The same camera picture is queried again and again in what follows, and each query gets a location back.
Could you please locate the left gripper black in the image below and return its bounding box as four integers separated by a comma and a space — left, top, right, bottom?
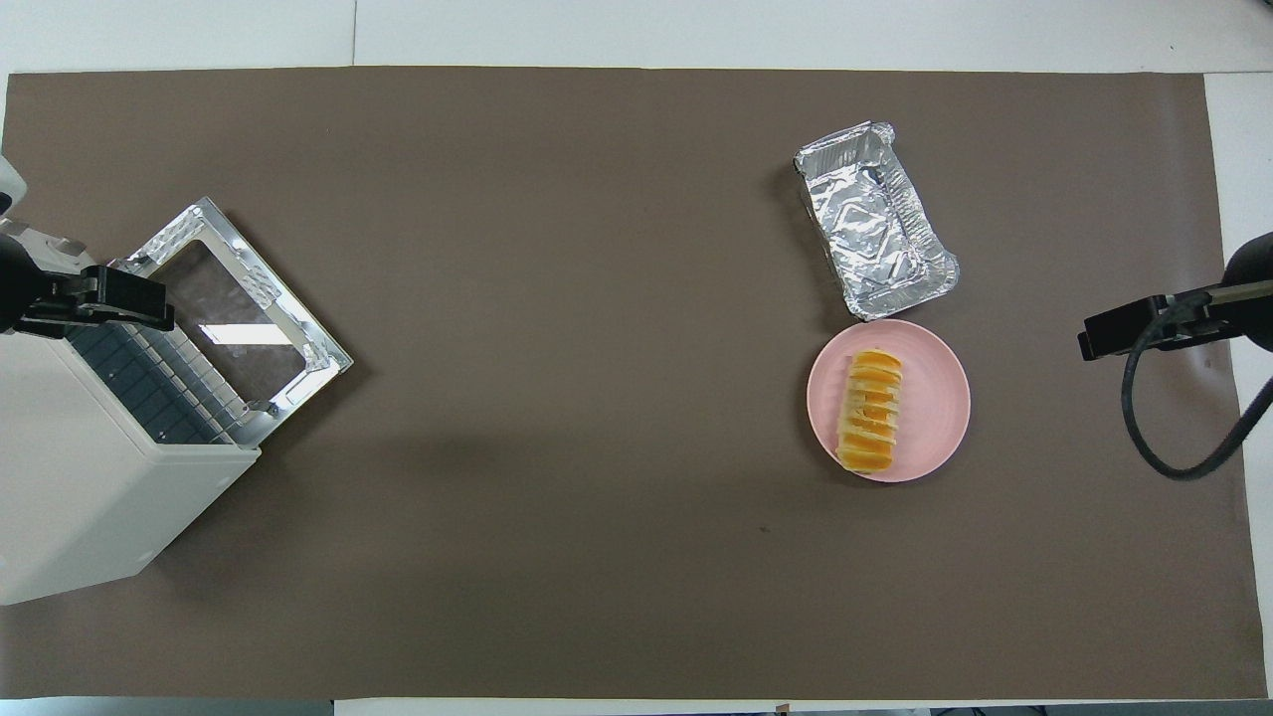
15, 264, 176, 334

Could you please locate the brown paper table mat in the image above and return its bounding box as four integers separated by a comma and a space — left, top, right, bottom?
0, 66, 1269, 702

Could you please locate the glass oven door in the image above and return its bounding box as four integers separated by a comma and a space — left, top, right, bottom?
107, 196, 355, 446

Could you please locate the aluminium foil tray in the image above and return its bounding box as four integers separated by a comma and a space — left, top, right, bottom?
793, 120, 962, 323

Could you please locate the sliced orange bread loaf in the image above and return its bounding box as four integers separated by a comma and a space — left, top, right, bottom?
835, 349, 905, 474

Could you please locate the white toaster oven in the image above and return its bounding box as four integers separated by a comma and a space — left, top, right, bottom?
0, 261, 262, 608

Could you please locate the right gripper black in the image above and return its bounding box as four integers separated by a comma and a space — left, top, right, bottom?
1079, 283, 1256, 361

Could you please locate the oven wire rack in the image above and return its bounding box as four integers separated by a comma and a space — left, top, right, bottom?
65, 318, 250, 448

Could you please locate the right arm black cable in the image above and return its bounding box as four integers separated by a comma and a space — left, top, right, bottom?
1121, 294, 1273, 482

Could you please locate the pink round plate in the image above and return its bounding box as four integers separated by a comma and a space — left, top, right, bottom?
806, 319, 972, 485

